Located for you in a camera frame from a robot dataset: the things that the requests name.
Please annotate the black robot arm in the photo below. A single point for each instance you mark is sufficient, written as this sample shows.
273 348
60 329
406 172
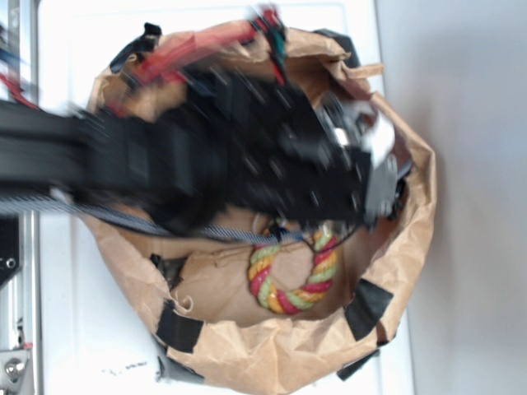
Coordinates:
236 141

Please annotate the aluminum frame rail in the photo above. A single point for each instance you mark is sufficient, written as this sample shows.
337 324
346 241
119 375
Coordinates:
21 332

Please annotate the brown paper bag bin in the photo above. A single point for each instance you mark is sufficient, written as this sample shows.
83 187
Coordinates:
193 295

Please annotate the multicolor twisted rope toy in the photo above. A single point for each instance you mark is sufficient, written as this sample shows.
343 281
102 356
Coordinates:
288 296

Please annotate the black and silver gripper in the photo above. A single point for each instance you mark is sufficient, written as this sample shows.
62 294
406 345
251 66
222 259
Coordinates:
341 166

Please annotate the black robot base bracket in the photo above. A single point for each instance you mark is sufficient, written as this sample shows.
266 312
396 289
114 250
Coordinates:
10 248

